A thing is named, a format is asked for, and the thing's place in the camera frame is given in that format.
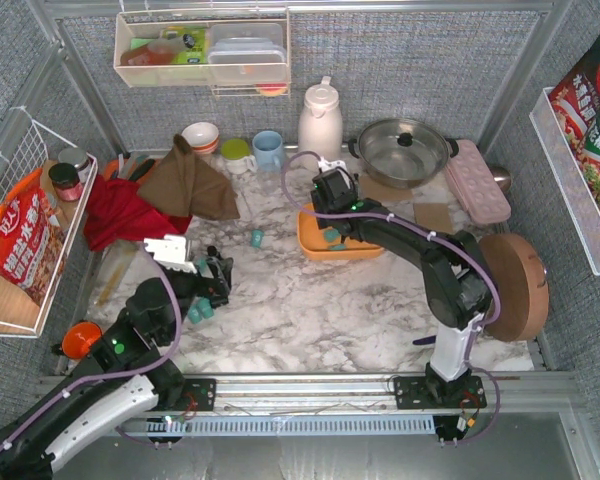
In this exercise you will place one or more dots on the cream wall rack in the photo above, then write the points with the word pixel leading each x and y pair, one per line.
pixel 137 28

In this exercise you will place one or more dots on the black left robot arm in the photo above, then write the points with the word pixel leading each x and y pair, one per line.
pixel 122 375

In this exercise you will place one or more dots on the brown cardboard piece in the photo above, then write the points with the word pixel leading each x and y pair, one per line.
pixel 434 216

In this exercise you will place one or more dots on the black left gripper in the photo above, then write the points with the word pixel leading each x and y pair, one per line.
pixel 215 275

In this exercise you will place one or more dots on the glass jar silver lid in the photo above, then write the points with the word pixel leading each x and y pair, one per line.
pixel 78 158

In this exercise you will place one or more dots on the small brown cardboard sheet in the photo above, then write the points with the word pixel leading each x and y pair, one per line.
pixel 382 193

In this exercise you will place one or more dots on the white thermos jug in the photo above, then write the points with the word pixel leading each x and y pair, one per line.
pixel 320 128

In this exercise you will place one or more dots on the red cloth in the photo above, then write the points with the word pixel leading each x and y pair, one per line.
pixel 116 212

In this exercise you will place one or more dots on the pink egg tray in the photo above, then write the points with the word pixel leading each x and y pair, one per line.
pixel 472 183

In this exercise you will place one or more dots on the green package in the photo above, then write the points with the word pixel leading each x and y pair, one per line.
pixel 196 42

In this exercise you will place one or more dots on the steel round object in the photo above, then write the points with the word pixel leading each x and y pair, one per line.
pixel 502 177

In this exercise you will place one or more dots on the brown cloth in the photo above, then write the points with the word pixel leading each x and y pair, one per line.
pixel 182 184

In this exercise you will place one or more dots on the steel pot with lid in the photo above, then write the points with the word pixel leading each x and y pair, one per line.
pixel 402 153

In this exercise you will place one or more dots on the orange plastic cup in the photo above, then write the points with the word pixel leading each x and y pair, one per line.
pixel 79 339

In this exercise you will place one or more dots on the clear plastic containers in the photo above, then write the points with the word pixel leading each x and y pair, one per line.
pixel 247 53

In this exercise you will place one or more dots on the orange snack bag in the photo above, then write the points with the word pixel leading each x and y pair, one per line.
pixel 30 244

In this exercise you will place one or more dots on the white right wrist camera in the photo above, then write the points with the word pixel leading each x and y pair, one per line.
pixel 326 165

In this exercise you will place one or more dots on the white wire basket left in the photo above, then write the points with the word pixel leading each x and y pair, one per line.
pixel 19 315

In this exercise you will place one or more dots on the orange plastic basket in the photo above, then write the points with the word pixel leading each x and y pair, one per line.
pixel 315 248

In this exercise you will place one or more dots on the orange bottle in rack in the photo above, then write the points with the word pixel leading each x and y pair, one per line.
pixel 156 52

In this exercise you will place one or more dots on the round wooden board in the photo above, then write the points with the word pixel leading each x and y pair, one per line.
pixel 521 279

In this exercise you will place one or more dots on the green lidded white cup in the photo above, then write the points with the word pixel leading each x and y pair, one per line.
pixel 237 157

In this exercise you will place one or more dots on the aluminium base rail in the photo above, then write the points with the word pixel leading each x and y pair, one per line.
pixel 304 394

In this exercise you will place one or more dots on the white orange striped bowl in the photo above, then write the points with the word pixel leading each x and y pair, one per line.
pixel 203 137

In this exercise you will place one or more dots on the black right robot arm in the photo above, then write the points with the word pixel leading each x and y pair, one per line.
pixel 458 286

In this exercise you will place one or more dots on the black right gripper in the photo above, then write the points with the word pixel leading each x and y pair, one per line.
pixel 325 214

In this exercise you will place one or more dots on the blue mug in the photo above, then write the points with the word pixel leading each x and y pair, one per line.
pixel 268 149

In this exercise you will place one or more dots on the white mesh basket right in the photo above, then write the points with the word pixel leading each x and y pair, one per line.
pixel 577 198

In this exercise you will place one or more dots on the red jar black lid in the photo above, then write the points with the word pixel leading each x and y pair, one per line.
pixel 66 182

